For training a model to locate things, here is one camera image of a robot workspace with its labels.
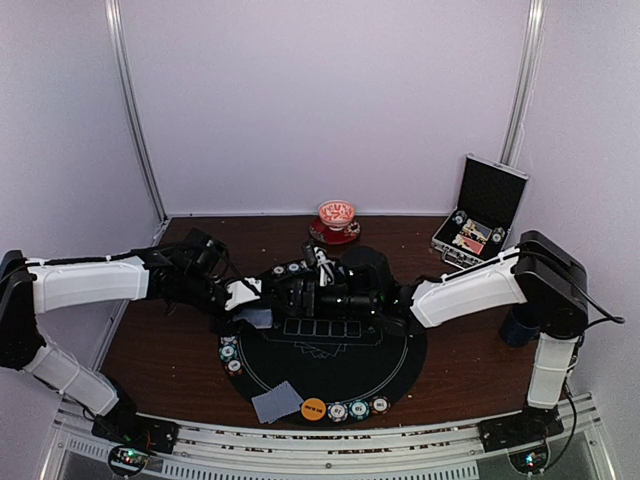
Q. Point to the aluminium frame post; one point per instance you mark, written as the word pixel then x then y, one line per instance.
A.
pixel 116 32
pixel 525 80

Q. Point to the orange chip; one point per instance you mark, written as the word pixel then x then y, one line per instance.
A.
pixel 379 405
pixel 234 368
pixel 278 270

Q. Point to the blue white chip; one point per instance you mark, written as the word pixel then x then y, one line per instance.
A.
pixel 228 340
pixel 337 412

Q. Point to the chip roll in case left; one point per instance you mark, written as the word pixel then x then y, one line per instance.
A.
pixel 459 217

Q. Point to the card dealt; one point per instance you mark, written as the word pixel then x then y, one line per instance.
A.
pixel 278 403

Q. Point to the grey card deck box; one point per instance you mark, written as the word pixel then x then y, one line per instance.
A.
pixel 258 318

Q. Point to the dark blue mug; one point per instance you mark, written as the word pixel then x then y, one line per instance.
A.
pixel 519 326

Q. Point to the left aluminium frame post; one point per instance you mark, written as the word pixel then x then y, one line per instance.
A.
pixel 116 32

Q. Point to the red floral saucer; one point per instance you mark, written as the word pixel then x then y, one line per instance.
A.
pixel 324 234

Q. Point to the red playing card deck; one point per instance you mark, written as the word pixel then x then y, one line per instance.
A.
pixel 468 244

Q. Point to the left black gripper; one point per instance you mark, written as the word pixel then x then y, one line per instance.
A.
pixel 224 322

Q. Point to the red patterned bowl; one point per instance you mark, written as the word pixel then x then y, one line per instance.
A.
pixel 336 214

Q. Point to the aluminium poker case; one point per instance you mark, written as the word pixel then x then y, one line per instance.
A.
pixel 491 195

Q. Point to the green chip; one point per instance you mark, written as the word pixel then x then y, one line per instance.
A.
pixel 359 410
pixel 293 268
pixel 228 352

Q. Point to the right aluminium frame post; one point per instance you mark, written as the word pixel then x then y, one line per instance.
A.
pixel 525 80

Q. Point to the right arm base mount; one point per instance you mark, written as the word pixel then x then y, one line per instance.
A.
pixel 525 435

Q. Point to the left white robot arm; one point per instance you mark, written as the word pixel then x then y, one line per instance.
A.
pixel 32 288

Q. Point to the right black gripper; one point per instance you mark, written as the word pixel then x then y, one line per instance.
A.
pixel 304 287

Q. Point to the playing card deck in case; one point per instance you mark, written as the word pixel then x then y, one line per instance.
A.
pixel 476 231

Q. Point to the orange big blind button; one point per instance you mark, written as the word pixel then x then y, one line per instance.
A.
pixel 313 409

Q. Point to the chip roll in case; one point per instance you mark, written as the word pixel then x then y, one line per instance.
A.
pixel 498 235
pixel 459 217

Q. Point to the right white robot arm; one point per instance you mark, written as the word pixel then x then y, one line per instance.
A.
pixel 542 286

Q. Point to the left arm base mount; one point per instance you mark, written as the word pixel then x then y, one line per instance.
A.
pixel 137 437

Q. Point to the chip roll in case right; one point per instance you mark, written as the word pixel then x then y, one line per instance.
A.
pixel 498 235

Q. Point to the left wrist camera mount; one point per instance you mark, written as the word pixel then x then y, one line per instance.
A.
pixel 240 292

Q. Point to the round black poker mat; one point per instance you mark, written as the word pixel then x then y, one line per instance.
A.
pixel 333 360

